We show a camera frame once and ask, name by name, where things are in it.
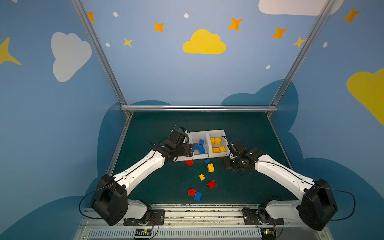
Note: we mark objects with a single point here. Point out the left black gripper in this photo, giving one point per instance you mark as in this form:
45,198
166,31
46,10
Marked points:
183,149

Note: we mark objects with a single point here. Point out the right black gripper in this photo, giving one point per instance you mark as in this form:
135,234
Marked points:
233,163

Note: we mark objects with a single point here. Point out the red brick top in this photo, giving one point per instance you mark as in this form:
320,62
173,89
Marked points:
189,162

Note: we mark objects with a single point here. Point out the red brick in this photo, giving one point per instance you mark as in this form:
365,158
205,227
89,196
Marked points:
189,162
192,192
211,184

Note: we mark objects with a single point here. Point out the red brick bottom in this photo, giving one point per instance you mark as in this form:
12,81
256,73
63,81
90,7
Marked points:
192,192

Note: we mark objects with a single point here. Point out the blue brick bottom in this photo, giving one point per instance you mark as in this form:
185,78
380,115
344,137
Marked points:
198,196

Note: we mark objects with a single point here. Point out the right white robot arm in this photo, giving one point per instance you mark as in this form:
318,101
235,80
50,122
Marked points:
315,203

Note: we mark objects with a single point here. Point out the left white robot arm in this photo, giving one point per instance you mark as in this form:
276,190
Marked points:
110,199

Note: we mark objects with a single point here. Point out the white left bin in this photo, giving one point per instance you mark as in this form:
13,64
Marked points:
180,157

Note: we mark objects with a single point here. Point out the white bin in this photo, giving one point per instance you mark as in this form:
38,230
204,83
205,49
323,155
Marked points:
180,157
194,139
218,134

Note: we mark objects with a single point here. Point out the white middle bin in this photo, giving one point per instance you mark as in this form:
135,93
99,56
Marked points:
194,139

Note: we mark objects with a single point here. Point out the white right bin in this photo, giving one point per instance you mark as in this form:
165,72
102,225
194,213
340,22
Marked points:
218,134

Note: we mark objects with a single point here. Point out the right controller board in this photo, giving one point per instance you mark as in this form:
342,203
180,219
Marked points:
268,234

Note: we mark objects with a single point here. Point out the controller board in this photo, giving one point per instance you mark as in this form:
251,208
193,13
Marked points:
143,234
268,234

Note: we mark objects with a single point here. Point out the left controller board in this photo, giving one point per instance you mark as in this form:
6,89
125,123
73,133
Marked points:
143,234

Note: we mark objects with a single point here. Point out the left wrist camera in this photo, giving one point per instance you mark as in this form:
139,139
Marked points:
184,130

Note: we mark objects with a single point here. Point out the horizontal aluminium frame bar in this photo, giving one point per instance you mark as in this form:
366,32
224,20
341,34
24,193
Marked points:
148,108

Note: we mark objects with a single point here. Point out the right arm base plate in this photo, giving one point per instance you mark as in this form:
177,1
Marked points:
255,216

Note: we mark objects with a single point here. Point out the right aluminium frame post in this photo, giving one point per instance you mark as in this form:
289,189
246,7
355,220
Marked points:
304,50

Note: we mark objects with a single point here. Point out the aluminium frame post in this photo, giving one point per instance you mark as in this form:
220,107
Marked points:
304,50
88,26

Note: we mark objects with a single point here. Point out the aluminium rail base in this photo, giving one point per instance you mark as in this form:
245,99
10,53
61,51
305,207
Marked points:
198,222

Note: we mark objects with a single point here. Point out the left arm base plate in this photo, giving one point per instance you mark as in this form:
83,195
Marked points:
156,217

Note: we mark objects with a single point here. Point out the left aluminium frame post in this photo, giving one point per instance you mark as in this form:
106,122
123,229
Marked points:
88,26

